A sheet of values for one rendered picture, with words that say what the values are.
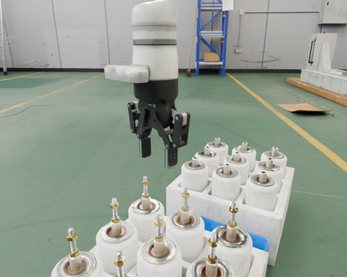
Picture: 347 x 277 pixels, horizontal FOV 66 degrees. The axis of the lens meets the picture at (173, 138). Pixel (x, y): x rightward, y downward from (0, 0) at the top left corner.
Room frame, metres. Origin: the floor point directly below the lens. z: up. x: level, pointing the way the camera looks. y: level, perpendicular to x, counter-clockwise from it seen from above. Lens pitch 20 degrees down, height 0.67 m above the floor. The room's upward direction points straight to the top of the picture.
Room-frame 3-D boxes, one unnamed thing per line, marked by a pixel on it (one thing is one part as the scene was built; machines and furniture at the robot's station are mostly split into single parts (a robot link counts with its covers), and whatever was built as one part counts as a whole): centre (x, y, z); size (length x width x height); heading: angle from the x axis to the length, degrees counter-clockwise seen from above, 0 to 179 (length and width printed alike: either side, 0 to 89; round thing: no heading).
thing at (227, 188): (0.81, -0.18, 0.16); 0.10 x 0.10 x 0.18
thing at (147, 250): (0.45, 0.03, 0.25); 0.08 x 0.08 x 0.01
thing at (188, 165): (0.87, -0.08, 0.25); 0.08 x 0.08 x 0.01
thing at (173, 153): (0.42, 0.00, 0.49); 0.03 x 0.01 x 0.05; 45
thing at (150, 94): (0.45, 0.03, 0.57); 0.08 x 0.08 x 0.09
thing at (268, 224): (0.92, -0.24, 0.09); 0.39 x 0.39 x 0.18; 62
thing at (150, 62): (0.44, 0.04, 0.64); 0.11 x 0.09 x 0.06; 135
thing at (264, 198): (0.76, -0.28, 0.16); 0.10 x 0.10 x 0.18
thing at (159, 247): (0.45, 0.03, 0.26); 0.02 x 0.02 x 0.03
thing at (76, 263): (0.41, 0.19, 0.26); 0.02 x 0.02 x 0.03
